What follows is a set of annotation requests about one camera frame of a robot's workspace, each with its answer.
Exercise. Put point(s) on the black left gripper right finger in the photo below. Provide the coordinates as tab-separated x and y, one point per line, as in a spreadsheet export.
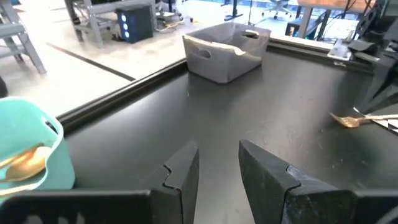
264	193

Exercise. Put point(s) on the teal plastic bin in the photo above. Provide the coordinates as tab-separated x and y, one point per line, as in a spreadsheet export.
18	124

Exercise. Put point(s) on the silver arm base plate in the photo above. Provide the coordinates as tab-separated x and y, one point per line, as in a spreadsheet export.
339	49

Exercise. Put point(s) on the gold fork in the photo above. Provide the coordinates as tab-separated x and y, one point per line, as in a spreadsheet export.
348	121

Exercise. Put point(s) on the wooden top table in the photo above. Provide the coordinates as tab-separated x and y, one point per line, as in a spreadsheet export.
326	4

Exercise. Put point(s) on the black computer tower blue lights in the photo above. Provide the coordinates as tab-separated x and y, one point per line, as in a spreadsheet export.
136	25

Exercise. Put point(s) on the grey plastic bin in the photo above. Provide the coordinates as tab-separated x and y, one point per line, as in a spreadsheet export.
217	68

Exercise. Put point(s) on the black desk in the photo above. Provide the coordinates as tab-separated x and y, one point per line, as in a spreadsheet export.
234	12

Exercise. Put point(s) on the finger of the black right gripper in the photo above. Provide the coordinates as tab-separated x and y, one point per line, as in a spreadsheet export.
374	81
388	105

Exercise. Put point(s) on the grey office chair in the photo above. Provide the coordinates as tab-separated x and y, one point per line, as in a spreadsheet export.
276	7

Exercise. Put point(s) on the black aluminium table frame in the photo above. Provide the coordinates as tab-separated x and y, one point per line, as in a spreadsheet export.
124	96

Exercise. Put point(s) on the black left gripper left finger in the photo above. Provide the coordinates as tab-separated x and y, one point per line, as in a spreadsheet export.
183	199

